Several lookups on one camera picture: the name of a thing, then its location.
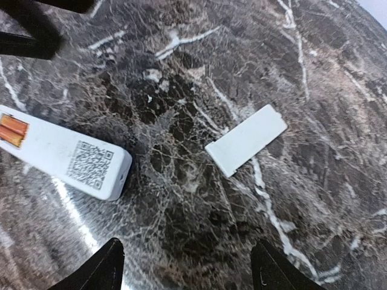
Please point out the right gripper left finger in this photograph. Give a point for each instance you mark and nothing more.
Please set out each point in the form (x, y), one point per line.
(104, 270)

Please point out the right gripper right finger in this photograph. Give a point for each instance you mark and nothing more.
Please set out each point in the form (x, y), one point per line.
(272, 271)

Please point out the white remote control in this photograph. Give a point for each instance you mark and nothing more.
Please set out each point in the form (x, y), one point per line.
(92, 166)

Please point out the orange battery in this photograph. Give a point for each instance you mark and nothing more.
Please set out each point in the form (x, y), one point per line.
(14, 124)
(11, 137)

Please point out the white battery cover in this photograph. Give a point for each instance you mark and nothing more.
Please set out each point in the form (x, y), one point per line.
(243, 142)

